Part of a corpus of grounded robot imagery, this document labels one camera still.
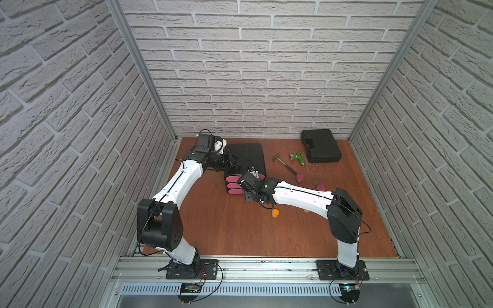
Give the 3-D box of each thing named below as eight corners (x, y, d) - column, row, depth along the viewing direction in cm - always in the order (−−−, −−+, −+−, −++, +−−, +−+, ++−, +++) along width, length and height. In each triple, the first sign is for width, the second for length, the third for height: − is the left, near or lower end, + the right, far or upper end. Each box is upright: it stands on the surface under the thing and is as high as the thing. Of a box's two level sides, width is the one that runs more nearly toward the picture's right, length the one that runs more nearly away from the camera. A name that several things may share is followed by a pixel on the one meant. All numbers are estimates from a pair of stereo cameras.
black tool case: (307, 163, 109) (309, 157, 105) (300, 134, 124) (302, 129, 120) (340, 163, 110) (343, 158, 106) (329, 135, 125) (332, 129, 121)
